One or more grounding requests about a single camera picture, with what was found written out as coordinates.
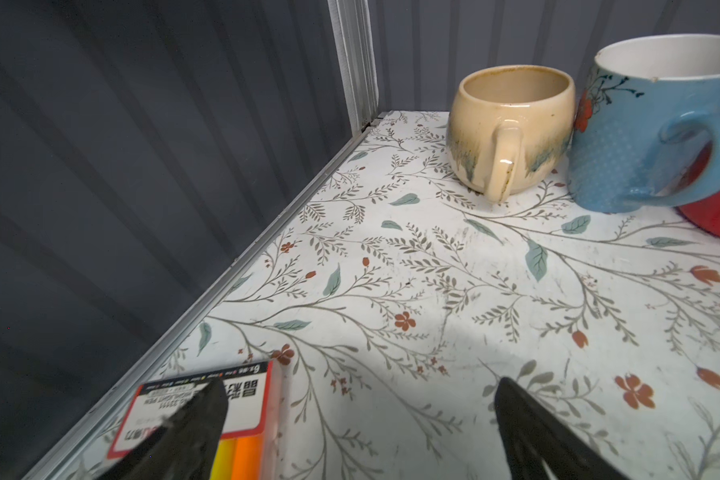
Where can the beige speckled mug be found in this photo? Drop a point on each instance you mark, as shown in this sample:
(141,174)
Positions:
(508,127)

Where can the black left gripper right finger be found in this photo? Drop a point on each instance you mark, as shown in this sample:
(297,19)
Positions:
(537,445)

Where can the colourful marker pack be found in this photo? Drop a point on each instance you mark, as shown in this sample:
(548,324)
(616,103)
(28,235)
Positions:
(247,446)

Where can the blue polka dot mug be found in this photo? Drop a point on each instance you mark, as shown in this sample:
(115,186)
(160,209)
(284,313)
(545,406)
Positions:
(648,129)

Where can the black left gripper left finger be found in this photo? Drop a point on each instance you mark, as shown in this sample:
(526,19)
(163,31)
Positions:
(184,446)

